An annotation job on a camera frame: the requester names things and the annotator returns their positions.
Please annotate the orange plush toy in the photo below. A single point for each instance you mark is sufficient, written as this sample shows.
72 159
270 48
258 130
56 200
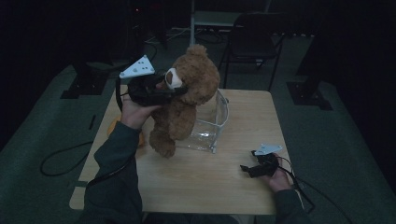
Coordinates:
112 126

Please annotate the white desk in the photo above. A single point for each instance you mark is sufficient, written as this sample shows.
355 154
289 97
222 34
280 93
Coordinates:
191 37

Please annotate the black folding chair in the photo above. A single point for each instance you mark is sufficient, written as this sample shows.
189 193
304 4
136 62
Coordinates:
252 40

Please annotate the black stand base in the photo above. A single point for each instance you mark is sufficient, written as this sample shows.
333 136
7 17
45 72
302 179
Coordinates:
85 84
306 93

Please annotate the brown teddy bear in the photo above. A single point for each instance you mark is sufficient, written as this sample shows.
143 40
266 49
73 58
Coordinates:
190 93

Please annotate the clear plastic container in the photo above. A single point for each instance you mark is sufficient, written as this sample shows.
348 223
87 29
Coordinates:
211 124

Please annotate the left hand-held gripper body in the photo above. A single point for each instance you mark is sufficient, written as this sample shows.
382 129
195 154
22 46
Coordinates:
143 90

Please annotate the person's right hand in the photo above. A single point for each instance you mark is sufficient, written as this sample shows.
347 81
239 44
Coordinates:
280 180

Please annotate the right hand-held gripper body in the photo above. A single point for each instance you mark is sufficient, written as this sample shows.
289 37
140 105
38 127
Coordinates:
266 161

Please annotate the person's left hand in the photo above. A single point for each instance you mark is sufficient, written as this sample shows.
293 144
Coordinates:
135 113

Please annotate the black strip on floor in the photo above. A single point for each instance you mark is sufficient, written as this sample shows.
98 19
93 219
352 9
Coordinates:
92 122

